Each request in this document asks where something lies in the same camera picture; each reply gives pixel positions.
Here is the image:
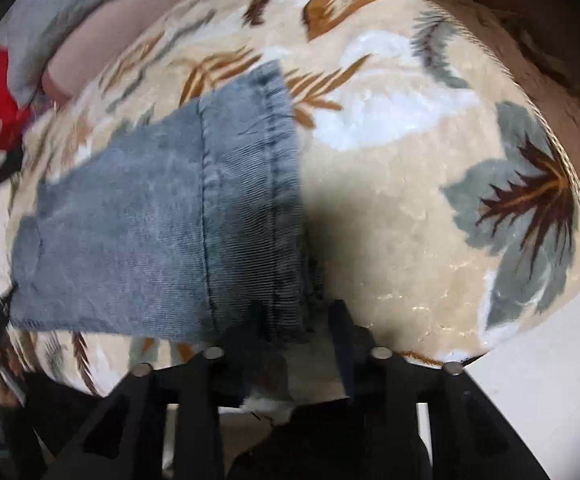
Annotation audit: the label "pink bed sheet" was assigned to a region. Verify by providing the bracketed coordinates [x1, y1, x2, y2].
[40, 0, 181, 101]

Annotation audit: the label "grey pillow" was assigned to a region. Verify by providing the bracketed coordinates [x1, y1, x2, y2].
[0, 0, 155, 106]

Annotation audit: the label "blue denim pants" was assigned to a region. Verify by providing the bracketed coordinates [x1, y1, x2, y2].
[9, 58, 321, 346]

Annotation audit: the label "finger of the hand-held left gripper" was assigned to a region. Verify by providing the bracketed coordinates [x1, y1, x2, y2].
[0, 282, 18, 356]

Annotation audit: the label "beige leaf print blanket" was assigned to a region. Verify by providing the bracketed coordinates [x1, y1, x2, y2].
[0, 0, 580, 401]

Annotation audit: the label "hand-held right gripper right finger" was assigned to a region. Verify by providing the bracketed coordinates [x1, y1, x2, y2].
[327, 300, 550, 480]

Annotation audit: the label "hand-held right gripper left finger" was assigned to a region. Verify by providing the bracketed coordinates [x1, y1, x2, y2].
[45, 302, 275, 480]

